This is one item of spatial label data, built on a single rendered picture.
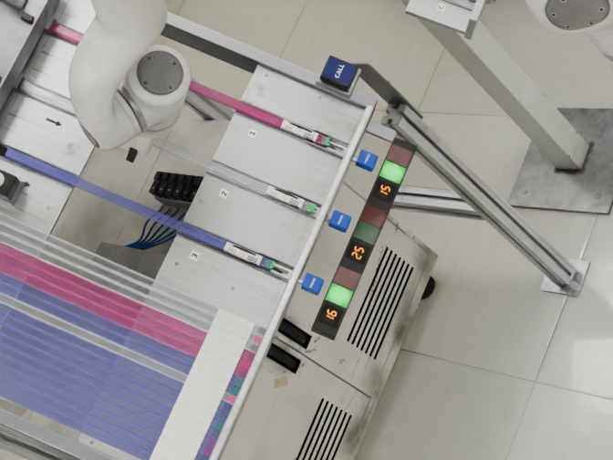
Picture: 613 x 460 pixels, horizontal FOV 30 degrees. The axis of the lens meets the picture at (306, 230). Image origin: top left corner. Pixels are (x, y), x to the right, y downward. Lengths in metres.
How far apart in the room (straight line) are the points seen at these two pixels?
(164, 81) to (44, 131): 0.39
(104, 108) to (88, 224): 0.95
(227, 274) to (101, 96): 0.42
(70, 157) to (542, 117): 1.00
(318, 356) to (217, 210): 0.58
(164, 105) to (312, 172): 0.38
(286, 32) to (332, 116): 1.57
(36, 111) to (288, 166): 0.41
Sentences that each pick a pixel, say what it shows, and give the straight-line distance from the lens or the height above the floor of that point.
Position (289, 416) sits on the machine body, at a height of 0.29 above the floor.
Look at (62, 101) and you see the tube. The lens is 1.87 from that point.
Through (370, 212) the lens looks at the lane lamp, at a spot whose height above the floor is 0.66.
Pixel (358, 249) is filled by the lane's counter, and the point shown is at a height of 0.66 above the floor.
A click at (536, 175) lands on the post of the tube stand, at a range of 2.56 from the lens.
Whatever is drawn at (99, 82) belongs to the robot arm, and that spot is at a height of 1.20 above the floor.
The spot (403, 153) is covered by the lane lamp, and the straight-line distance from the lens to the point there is 1.85.
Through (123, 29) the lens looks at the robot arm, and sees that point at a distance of 1.44.
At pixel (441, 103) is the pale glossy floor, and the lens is 2.85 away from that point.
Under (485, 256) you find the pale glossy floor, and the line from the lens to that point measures 2.53.
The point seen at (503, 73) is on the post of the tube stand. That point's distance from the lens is 2.26.
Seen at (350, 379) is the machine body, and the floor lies 0.17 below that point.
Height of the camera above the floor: 1.90
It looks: 41 degrees down
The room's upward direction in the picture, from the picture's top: 53 degrees counter-clockwise
